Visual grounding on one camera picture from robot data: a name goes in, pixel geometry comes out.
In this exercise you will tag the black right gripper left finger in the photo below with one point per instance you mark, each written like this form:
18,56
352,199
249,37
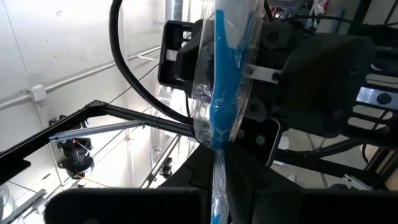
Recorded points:
140,208

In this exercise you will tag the black aluminium frame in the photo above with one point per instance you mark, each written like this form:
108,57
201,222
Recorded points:
124,113

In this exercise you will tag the silver light bar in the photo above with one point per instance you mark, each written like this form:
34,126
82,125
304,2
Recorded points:
93,130

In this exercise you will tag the silver spiral duct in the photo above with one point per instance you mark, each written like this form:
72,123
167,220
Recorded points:
174,9

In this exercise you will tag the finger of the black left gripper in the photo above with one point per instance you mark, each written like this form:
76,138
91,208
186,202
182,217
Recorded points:
183,68
326,87

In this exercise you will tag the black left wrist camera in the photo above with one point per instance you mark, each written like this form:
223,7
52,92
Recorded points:
258,140

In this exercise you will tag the white conduit pipe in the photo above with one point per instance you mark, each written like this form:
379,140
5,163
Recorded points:
77,76

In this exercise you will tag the black overhead camera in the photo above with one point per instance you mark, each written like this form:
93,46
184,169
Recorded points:
76,158

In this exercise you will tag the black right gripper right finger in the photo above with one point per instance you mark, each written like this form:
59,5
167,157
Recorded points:
280,205

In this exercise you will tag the white junction box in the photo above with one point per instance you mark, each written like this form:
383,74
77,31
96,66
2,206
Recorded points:
37,92

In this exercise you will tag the blue toothbrush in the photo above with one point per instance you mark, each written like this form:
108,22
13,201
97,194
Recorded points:
228,77

